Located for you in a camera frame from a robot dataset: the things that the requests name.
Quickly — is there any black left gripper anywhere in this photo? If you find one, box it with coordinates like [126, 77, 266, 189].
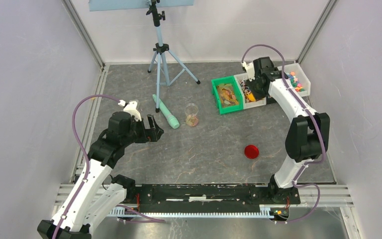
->
[121, 114, 164, 147]

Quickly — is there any yellow plastic scoop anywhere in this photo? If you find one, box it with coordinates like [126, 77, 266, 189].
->
[245, 93, 256, 102]

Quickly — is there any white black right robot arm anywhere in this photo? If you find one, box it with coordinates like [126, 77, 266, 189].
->
[242, 57, 330, 203]

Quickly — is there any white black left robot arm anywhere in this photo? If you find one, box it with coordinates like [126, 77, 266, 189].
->
[37, 112, 164, 239]

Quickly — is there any white bin with colourful candies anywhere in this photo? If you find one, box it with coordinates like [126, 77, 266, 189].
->
[285, 63, 311, 97]

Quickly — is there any white bin with lollipops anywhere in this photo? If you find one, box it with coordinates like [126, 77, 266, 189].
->
[233, 73, 267, 110]

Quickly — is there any mint green tube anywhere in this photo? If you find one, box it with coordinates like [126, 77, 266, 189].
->
[152, 94, 180, 129]

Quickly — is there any green plastic candy bin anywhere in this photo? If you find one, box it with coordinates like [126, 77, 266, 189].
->
[211, 76, 244, 115]

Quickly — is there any clear plastic jar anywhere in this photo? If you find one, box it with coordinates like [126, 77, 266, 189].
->
[185, 103, 198, 127]

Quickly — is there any light blue tripod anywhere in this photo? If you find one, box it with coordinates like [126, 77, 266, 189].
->
[146, 0, 201, 113]

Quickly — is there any red jar lid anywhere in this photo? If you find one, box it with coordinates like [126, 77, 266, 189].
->
[244, 144, 260, 159]

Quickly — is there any light blue board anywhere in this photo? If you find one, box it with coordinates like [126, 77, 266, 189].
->
[89, 0, 194, 11]

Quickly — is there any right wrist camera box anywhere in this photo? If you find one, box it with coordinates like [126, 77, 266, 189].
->
[241, 61, 255, 81]

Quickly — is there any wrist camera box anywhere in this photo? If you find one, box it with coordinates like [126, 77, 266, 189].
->
[117, 100, 142, 121]
[241, 61, 255, 81]

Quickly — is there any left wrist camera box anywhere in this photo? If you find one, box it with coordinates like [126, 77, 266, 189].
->
[117, 100, 142, 121]

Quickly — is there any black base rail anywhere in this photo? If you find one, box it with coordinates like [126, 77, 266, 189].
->
[121, 183, 301, 217]

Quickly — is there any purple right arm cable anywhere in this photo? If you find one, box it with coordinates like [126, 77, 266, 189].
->
[241, 44, 327, 224]

